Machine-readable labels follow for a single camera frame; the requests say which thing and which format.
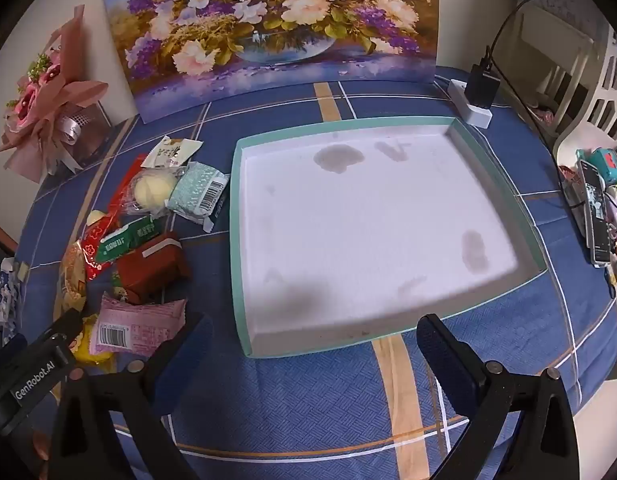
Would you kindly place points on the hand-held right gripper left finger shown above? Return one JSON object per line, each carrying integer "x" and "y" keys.
{"x": 186, "y": 360}

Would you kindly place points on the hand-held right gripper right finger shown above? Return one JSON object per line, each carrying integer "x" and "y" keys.
{"x": 443, "y": 360}

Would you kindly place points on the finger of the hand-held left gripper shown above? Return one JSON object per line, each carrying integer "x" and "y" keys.
{"x": 58, "y": 324}

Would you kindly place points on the orange snack packet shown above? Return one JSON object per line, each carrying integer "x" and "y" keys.
{"x": 71, "y": 285}

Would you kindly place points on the yellow snack packet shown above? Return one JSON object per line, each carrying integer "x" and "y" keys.
{"x": 96, "y": 352}

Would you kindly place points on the pink snack packet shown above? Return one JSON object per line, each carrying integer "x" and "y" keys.
{"x": 138, "y": 325}

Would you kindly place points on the dark red snack packet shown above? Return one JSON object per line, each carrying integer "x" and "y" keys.
{"x": 151, "y": 270}

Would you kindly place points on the plain red snack packet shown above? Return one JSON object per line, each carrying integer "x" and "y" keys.
{"x": 119, "y": 200}

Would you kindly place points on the teal shallow cardboard box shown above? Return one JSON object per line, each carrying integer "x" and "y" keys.
{"x": 363, "y": 230}

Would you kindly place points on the white snack packet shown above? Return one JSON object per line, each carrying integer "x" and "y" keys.
{"x": 171, "y": 152}

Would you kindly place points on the blue white packet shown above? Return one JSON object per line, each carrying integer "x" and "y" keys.
{"x": 1, "y": 295}

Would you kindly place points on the blue plaid tablecloth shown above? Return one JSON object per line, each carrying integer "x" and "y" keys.
{"x": 338, "y": 410}

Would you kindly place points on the clear packet with round pastry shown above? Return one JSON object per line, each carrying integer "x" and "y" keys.
{"x": 148, "y": 190}

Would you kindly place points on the mint green snack packet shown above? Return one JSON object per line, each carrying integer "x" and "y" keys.
{"x": 196, "y": 195}

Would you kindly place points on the clear square glass vase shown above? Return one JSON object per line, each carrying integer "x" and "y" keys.
{"x": 91, "y": 132}

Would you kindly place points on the grey phone stand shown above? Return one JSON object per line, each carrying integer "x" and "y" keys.
{"x": 570, "y": 192}

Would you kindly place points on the smartphone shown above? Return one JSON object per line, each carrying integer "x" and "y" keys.
{"x": 595, "y": 210}

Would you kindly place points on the pink flower bouquet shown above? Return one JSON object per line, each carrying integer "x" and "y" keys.
{"x": 43, "y": 105}

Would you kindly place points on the teal toy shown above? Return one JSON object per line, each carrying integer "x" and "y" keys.
{"x": 605, "y": 162}

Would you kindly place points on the black charger adapter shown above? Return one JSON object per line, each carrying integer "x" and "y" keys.
{"x": 481, "y": 85}

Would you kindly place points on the white chair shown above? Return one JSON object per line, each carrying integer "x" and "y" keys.
{"x": 593, "y": 105}

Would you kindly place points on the flower vase painting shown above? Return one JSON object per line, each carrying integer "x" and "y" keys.
{"x": 268, "y": 35}

